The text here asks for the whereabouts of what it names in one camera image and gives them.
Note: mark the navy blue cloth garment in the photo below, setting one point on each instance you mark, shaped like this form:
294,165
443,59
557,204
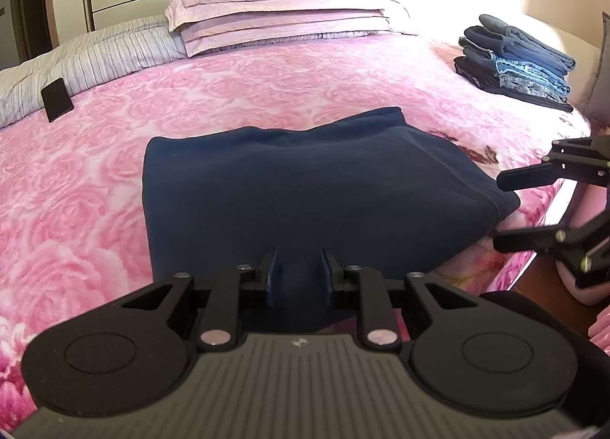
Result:
309,182

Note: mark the grey cushion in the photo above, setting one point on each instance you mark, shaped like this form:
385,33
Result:
600,72

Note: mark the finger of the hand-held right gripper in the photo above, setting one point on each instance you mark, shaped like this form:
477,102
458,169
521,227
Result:
519,177
522,240

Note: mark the pink soft object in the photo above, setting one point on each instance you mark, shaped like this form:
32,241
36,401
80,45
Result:
593,296

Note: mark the pink floral blanket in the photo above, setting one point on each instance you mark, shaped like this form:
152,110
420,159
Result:
119,134

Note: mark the black phone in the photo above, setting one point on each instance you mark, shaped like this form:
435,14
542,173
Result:
57,100

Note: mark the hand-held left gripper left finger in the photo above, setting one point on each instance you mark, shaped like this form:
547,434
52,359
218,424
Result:
271,274

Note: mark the grey striped quilt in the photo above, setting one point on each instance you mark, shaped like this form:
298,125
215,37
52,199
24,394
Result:
109,48

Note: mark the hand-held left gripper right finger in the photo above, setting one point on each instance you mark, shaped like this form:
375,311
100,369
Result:
328,274

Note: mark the folded blue jeans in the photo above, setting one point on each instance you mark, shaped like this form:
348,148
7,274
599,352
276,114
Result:
529,77

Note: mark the navy folded garment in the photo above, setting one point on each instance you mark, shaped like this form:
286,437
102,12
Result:
519,41

